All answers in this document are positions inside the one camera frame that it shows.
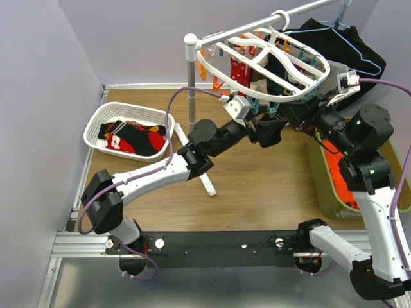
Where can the white round sock hanger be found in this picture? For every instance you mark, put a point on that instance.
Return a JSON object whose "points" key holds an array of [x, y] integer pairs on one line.
{"points": [[263, 34]]}

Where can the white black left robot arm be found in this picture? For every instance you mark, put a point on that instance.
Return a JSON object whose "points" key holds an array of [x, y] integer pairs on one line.
{"points": [[106, 195]]}

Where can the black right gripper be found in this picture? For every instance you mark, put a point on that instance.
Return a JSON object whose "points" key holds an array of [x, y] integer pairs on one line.
{"points": [[296, 111]]}

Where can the green plastic bin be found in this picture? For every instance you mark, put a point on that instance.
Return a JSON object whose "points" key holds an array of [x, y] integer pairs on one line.
{"points": [[362, 167]]}

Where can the orange cloth in bin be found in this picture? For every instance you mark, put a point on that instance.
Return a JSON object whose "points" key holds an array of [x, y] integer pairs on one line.
{"points": [[333, 156]]}

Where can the cream brown striped sock back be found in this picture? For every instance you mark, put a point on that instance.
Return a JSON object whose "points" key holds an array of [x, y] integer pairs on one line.
{"points": [[258, 82]]}

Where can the grey hanging garment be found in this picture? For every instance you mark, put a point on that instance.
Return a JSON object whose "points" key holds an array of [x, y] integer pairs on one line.
{"points": [[330, 84]]}

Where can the red santa sock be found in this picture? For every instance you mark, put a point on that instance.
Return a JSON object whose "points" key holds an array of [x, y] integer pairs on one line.
{"points": [[241, 72]]}

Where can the light blue wire hanger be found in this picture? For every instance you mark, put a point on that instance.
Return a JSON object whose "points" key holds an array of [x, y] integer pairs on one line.
{"points": [[338, 42]]}

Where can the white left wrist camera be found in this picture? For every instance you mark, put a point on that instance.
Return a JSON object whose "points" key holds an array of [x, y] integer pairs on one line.
{"points": [[237, 107]]}

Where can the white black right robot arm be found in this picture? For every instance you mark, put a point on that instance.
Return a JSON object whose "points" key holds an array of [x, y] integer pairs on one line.
{"points": [[385, 273]]}

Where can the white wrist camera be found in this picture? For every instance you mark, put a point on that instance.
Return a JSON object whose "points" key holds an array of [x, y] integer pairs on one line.
{"points": [[348, 84], [237, 107]]}

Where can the teal clothes peg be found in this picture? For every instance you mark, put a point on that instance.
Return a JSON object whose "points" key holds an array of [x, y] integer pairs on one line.
{"points": [[271, 111]]}

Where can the black striped sock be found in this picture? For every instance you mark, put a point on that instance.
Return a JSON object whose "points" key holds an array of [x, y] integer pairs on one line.
{"points": [[271, 130]]}

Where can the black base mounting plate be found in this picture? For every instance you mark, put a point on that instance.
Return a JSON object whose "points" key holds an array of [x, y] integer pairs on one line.
{"points": [[228, 249]]}

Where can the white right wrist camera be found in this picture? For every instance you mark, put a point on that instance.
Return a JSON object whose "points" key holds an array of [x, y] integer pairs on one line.
{"points": [[348, 84]]}

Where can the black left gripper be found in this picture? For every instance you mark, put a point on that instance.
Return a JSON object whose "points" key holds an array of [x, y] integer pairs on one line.
{"points": [[249, 132]]}

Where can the white perforated basket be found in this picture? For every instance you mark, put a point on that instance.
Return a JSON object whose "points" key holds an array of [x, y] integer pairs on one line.
{"points": [[113, 111]]}

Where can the black hanging garment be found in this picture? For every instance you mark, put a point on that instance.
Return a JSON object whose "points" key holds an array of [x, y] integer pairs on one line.
{"points": [[343, 49]]}

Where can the socks pile in basket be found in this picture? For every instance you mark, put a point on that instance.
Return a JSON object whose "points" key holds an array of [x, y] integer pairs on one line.
{"points": [[133, 137]]}

